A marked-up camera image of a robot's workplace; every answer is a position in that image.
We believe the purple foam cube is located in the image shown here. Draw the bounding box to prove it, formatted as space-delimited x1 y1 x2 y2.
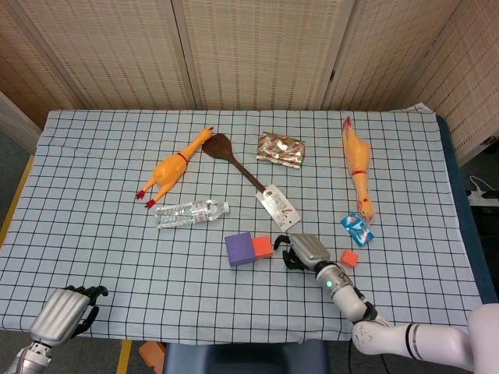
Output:
225 231 257 268

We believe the orange foam piece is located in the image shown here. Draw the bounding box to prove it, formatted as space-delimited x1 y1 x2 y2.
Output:
139 340 167 367

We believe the small orange foam cube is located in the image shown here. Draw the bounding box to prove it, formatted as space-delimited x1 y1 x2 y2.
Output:
338 250 360 270

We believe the checkered light blue tablecloth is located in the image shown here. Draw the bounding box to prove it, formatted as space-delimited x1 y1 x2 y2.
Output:
0 103 483 346

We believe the clear plastic water bottle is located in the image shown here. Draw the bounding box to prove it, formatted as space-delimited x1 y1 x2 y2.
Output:
154 199 231 230

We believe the white power strip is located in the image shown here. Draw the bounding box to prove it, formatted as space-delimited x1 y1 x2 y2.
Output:
467 189 499 206

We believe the dark blue padded seat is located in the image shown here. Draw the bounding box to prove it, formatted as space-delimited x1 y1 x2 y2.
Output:
163 337 352 374

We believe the beige woven folding screen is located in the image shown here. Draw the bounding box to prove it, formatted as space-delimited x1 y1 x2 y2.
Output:
0 0 499 168

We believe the white paper spatula tag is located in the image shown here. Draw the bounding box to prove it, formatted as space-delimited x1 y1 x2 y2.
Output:
256 184 300 229

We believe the large orange foam cube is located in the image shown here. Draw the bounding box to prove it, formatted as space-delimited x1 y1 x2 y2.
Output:
252 235 274 261

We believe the bare yellow rubber chicken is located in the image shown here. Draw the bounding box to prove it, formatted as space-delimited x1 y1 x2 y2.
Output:
135 126 214 210

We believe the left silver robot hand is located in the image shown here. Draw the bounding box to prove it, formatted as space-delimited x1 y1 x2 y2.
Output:
30 284 109 348

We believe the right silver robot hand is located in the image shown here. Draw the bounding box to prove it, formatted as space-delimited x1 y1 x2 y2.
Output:
272 233 331 272

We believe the blue printed package card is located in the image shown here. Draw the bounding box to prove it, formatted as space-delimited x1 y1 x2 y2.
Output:
340 212 375 247

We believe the dark wooden spatula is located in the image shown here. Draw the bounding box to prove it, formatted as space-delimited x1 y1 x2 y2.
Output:
201 132 270 196

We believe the gold foil snack packet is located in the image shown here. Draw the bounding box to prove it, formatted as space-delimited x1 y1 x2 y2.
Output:
255 132 306 171

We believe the dark blue padded table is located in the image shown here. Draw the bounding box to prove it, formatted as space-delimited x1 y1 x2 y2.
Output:
435 115 499 305

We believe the bagged yellow rubber chicken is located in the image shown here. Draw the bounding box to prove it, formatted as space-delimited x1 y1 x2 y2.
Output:
341 115 376 227

